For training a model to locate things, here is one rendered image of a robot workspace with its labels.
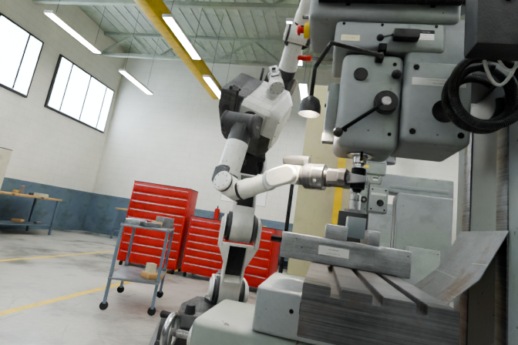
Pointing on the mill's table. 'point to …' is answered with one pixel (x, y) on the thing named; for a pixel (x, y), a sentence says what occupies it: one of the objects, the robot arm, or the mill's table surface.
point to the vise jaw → (336, 232)
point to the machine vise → (348, 253)
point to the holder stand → (353, 216)
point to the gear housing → (352, 34)
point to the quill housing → (380, 130)
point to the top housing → (319, 16)
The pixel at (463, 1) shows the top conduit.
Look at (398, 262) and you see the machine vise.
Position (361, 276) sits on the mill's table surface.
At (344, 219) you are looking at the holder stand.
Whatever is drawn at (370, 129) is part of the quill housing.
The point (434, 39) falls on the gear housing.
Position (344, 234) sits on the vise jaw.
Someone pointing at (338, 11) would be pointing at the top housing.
